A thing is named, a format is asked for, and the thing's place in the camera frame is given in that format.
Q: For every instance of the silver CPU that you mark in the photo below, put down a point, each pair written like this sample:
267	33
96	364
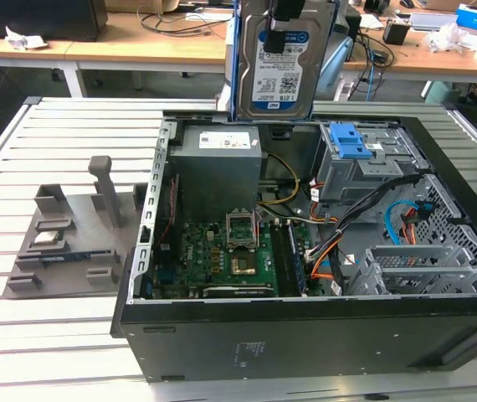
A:
47	238

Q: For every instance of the grey parts rack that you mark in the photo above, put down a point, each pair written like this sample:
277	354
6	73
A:
79	226

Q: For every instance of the crumpled white paper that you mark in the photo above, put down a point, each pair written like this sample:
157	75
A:
25	39

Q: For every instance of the green motherboard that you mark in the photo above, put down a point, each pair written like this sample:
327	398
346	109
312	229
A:
196	251

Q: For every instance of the black PC case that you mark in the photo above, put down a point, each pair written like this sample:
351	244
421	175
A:
305	343

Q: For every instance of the clear plastic bags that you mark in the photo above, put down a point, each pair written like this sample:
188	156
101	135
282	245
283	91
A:
447	37

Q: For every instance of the grey power supply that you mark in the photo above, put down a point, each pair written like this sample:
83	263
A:
213	176

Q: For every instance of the blue RAM stick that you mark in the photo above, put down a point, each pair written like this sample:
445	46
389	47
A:
297	259
69	256

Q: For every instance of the CPU socket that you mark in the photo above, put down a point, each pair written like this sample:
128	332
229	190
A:
242	266

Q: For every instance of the black graphics card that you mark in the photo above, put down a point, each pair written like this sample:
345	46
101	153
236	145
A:
238	292

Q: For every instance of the hard disk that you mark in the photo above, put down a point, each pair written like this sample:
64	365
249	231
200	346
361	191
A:
280	84

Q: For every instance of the blue drive latch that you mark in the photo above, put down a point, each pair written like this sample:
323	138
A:
349	140

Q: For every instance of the small black cube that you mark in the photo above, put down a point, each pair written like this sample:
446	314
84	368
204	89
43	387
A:
396	32

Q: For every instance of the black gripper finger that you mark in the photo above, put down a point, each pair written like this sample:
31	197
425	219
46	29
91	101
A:
274	42

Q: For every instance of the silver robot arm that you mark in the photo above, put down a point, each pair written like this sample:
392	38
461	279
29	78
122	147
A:
339	63

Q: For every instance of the grey drive cage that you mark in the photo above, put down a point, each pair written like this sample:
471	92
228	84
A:
347	180

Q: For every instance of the black RAM slot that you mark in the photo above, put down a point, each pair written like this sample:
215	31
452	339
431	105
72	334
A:
281	259

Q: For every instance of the grey disk bay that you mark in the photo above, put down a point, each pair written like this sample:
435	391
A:
414	255

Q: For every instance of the wooden desk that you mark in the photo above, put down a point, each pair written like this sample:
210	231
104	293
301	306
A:
96	50

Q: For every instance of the large black box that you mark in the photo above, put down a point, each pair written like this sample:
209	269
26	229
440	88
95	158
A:
33	19

